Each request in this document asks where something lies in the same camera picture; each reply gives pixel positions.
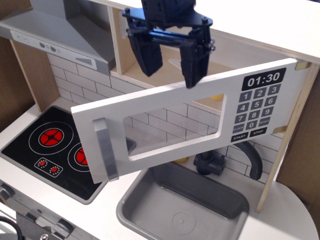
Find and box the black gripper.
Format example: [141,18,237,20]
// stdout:
[122,0,215,88]

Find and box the white toy microwave door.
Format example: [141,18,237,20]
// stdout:
[71,58,305,183]

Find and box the yellow toy food in microwave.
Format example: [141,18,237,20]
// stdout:
[210,94,224,101]

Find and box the wooden microwave cabinet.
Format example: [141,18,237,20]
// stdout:
[107,0,320,213]

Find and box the white plastic toy knife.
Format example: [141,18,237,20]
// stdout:
[168,58,182,70]

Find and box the yellow toy potato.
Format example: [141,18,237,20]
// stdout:
[173,157,189,164]

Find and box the grey range hood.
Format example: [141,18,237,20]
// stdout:
[0,0,116,75]

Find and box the dark grey toy faucet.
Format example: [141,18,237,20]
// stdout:
[193,141,263,181]

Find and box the grey plastic sink basin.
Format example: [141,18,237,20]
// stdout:
[116,163,250,240]

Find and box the black toy stove top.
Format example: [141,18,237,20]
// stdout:
[0,106,106,205]

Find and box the grey oven control panel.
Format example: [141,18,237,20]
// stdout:
[0,181,97,240]

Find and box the black cable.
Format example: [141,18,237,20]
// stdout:
[0,216,25,240]

